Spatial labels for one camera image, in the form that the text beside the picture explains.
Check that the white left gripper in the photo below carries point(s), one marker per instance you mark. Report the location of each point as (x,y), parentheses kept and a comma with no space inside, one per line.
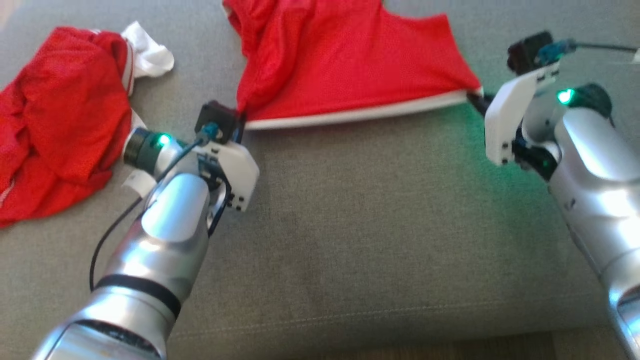
(237,170)

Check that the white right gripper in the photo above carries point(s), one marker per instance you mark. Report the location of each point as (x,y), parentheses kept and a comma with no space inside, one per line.
(507,115)

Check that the red mesh shorts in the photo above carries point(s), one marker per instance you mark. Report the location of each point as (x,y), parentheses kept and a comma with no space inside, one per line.
(350,65)

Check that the red jersey with white trim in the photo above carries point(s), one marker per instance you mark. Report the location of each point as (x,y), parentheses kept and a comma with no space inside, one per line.
(60,125)

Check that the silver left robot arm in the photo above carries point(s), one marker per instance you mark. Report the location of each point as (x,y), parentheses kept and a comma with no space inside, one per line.
(165,225)

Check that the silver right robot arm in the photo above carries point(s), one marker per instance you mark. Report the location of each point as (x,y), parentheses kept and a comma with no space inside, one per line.
(595,190)

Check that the large grey sofa seat cushion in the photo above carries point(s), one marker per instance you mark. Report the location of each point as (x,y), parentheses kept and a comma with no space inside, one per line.
(350,225)

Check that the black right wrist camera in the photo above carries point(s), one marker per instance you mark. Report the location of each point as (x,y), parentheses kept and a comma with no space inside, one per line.
(527,50)

